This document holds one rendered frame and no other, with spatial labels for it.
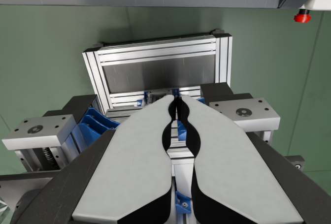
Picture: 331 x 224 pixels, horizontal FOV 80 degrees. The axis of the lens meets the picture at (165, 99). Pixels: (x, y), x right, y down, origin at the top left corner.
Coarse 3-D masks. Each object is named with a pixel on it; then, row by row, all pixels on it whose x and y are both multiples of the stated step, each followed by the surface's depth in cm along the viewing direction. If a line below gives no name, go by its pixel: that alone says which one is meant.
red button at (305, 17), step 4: (300, 12) 49; (304, 12) 49; (308, 12) 49; (296, 16) 50; (300, 16) 49; (304, 16) 48; (308, 16) 49; (296, 20) 50; (300, 20) 49; (304, 20) 49; (308, 20) 49
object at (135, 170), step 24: (168, 96) 11; (144, 120) 9; (168, 120) 9; (120, 144) 8; (144, 144) 8; (168, 144) 10; (96, 168) 7; (120, 168) 7; (144, 168) 7; (168, 168) 7; (96, 192) 6; (120, 192) 6; (144, 192) 6; (168, 192) 6; (72, 216) 5; (96, 216) 5; (120, 216) 5; (144, 216) 6; (168, 216) 7
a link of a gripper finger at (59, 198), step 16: (96, 144) 8; (80, 160) 7; (96, 160) 7; (64, 176) 6; (80, 176) 6; (48, 192) 6; (64, 192) 6; (80, 192) 6; (32, 208) 6; (48, 208) 6; (64, 208) 6
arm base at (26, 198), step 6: (30, 192) 47; (36, 192) 47; (24, 198) 46; (30, 198) 46; (18, 204) 47; (24, 204) 45; (18, 210) 45; (12, 216) 46; (18, 216) 44; (12, 222) 43
